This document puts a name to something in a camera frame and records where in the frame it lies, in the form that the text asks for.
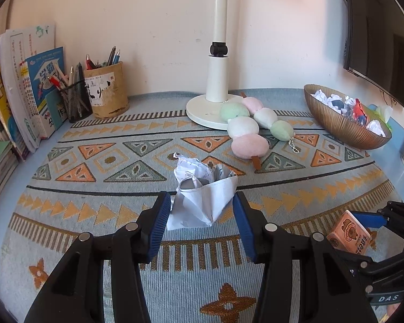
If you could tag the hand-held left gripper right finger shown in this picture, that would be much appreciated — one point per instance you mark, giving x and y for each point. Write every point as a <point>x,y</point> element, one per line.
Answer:
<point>244,225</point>

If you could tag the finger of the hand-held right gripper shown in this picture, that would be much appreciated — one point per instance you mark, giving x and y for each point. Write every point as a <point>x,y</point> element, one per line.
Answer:
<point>368,218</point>
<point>360,262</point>

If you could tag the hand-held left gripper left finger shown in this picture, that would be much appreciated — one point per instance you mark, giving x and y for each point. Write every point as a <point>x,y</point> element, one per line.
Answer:
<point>160,223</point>

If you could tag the orange card box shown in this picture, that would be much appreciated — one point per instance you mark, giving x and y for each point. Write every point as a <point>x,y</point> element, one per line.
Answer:
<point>348,234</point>

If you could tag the ribbed brown glass bowl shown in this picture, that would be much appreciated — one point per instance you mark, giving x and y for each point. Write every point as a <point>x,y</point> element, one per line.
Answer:
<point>336,124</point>

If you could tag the red snack packet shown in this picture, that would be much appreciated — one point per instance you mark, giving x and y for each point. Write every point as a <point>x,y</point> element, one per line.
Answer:
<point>359,112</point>

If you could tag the person's right forearm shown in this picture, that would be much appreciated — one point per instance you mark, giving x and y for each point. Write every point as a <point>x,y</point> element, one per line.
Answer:
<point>392,313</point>

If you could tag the patterned woven mat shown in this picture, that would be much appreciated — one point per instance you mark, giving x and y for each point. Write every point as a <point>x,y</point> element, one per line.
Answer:
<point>104,208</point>

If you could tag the brown paper pen holder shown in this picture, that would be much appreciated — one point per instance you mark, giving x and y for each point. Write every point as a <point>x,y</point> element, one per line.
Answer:
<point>107,91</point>

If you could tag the black mesh pen holder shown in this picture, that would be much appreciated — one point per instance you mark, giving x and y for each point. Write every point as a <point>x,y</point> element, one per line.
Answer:
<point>75,102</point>

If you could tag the white desk lamp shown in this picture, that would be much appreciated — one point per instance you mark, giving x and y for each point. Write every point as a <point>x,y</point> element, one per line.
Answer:
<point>218,74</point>

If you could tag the bundle of pens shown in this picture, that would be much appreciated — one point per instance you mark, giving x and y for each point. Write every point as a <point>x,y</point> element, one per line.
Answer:
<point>104,59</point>
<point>67,77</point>

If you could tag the black monitor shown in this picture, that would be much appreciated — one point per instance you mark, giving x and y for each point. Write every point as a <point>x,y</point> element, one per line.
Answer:
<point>380,40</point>

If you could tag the blue cover workbook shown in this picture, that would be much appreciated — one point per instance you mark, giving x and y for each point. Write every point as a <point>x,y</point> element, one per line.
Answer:
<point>43,84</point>

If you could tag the row of books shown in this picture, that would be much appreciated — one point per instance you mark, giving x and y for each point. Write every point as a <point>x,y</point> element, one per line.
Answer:
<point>16,60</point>

